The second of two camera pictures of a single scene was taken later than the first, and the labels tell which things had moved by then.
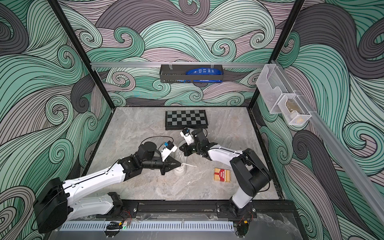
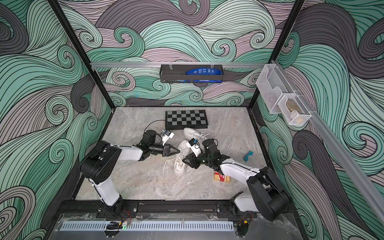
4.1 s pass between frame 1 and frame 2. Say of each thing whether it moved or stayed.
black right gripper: moved
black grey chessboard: stayed
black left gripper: moved
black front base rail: stayed
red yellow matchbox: stayed
